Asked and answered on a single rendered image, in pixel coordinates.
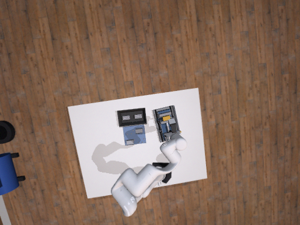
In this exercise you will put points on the yellow rectangular block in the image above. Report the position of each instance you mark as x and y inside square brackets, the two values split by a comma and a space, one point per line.
[165, 118]

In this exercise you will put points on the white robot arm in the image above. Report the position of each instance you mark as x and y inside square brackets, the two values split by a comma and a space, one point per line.
[131, 187]

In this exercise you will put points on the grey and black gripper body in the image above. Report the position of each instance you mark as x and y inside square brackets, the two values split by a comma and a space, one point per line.
[169, 134]

